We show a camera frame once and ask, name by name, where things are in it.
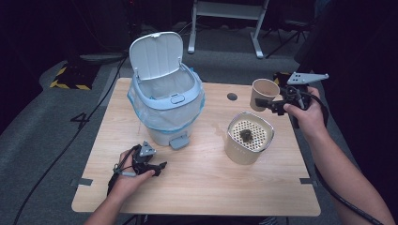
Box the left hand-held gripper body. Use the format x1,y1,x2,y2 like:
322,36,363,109
131,140,161,175

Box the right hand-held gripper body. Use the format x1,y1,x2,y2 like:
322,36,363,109
278,72,329,111

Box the brown paper cup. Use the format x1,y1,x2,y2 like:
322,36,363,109
249,78,281,113

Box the wet tea leaves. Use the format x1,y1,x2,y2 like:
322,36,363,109
238,128,255,144

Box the beige container with strainer top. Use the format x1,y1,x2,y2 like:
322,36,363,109
224,111,275,166

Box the white and blue pedal bin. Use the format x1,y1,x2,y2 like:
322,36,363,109
127,31,207,151

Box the person's left hand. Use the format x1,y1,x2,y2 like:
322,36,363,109
109,149,156,200

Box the person's right hand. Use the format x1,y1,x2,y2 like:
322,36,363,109
283,87,328,140

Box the hazard striped stand base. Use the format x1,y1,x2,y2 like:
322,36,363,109
272,71,290,88
49,64,101,91

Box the clear blue bin liner bag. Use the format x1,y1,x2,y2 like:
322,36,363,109
127,67,207,136

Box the black tripod stand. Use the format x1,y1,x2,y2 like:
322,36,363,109
265,18,314,59

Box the grey tape strip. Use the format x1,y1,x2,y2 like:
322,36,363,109
298,177,319,188
69,177,94,188

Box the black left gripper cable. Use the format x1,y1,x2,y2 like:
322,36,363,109
106,144,140,197

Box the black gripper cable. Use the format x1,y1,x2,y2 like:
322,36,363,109
308,93,385,225
106,144,140,197

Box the long black floor cable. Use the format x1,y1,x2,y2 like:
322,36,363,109
12,43,139,225

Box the white metal desk frame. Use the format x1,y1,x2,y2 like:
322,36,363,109
187,0,270,60

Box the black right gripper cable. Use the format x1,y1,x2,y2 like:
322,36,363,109
308,93,385,225

